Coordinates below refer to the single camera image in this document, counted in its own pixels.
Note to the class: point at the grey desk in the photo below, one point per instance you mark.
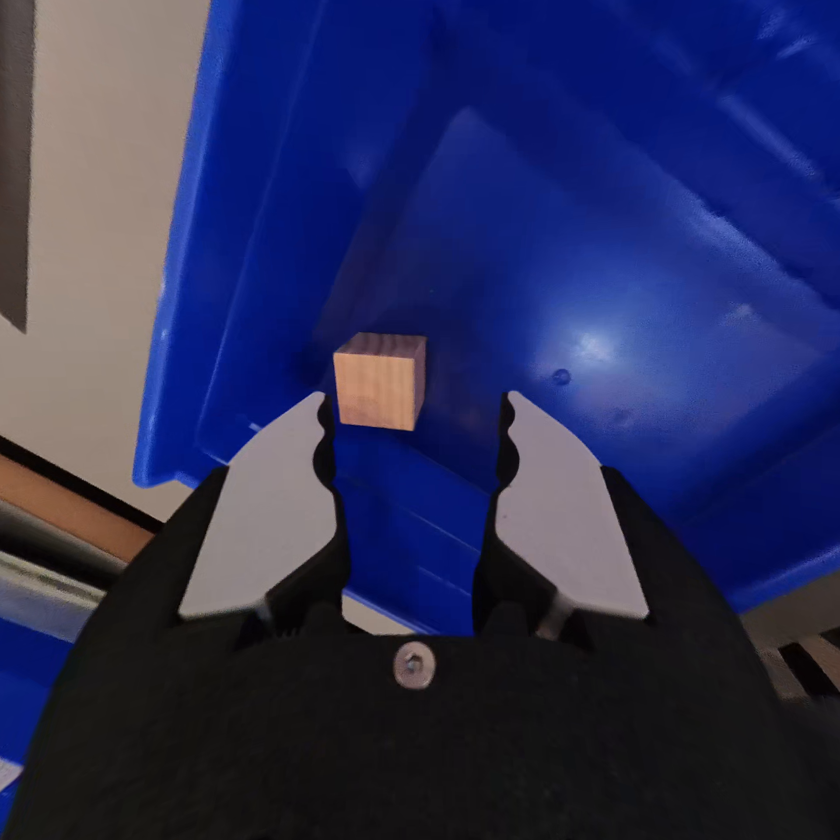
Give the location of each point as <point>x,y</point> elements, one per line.
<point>98,262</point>

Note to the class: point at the wooden table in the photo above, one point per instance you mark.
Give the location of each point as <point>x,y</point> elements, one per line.
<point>65,505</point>

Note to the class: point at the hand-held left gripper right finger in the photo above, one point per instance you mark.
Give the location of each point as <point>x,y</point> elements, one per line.
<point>564,531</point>

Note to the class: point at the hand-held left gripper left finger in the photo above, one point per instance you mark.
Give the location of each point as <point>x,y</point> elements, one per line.
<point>262,525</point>

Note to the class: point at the blue plastic bin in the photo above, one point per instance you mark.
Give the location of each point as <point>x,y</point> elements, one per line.
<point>26,689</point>
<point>590,229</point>

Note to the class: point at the wooden cube blue stripe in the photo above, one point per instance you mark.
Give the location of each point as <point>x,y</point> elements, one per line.
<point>374,387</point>

